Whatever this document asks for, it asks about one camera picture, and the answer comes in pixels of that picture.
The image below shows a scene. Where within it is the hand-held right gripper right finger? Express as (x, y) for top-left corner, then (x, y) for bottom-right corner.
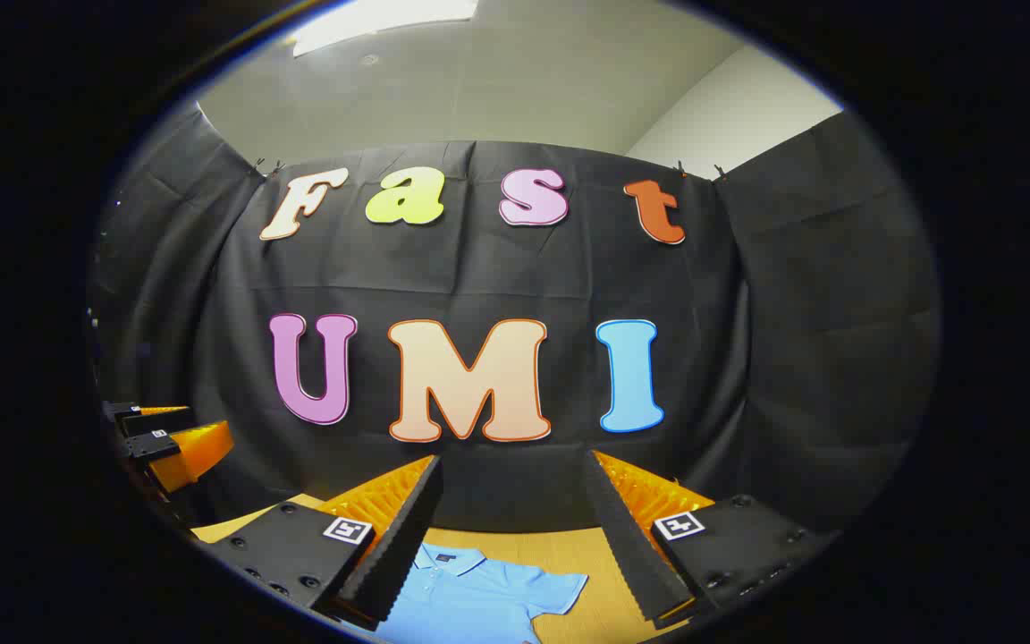
(584, 450), (839, 625)

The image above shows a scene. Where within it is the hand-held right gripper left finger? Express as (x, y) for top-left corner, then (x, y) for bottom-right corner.
(196, 454), (444, 631)

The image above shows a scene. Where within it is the light blue T-shirt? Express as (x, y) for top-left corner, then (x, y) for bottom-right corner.
(372, 543), (589, 644)

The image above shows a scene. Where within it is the black backdrop cloth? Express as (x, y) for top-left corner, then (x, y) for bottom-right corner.
(86, 103), (941, 538)

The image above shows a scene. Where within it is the ceiling light panel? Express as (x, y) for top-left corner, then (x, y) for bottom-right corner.
(287, 0), (480, 59)

